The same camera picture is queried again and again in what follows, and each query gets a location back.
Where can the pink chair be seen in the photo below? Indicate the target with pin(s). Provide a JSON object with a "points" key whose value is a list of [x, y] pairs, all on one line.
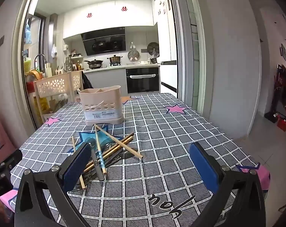
{"points": [[1, 137]]}

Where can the plain bamboo chopstick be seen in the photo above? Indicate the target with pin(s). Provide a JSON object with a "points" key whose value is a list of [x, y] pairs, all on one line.
{"points": [[136, 154]]}

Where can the bronze cooking pot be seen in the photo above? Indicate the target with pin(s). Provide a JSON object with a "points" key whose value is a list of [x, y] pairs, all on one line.
{"points": [[115, 60]]}

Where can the black built-in oven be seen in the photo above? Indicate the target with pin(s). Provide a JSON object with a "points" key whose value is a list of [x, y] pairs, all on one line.
{"points": [[142, 79]]}

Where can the black jacket on trolley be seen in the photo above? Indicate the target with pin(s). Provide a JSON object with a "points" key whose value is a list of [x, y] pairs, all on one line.
{"points": [[86, 82]]}

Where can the beige perforated storage trolley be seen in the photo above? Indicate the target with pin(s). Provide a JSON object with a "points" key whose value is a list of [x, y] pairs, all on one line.
{"points": [[67, 83]]}

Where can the white refrigerator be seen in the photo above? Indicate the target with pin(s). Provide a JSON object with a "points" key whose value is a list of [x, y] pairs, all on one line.
{"points": [[164, 19]]}

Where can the yellow patterned chopstick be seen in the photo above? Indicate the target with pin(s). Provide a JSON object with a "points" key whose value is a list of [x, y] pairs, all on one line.
{"points": [[108, 154]]}

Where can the dark brown wooden chopstick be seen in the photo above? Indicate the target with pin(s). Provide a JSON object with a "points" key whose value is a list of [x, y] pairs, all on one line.
{"points": [[126, 140]]}

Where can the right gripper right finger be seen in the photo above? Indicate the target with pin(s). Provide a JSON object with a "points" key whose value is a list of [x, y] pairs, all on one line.
{"points": [[248, 208]]}

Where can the black range hood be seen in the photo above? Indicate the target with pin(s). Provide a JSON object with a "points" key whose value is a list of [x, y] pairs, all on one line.
{"points": [[104, 41]]}

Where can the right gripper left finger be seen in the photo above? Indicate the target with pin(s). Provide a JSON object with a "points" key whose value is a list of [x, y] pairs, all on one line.
{"points": [[31, 205]]}

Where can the pink plastic utensil holder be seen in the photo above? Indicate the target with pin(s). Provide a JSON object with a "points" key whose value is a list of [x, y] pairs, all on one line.
{"points": [[102, 105]]}

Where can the kitchen faucet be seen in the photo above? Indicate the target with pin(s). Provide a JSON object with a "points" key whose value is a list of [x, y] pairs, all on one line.
{"points": [[40, 62]]}

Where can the grey checked tablecloth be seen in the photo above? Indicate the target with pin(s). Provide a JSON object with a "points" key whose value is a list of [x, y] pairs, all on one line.
{"points": [[163, 188]]}

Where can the black wok on stove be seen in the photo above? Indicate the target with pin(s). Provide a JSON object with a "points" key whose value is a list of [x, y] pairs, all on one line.
{"points": [[95, 64]]}

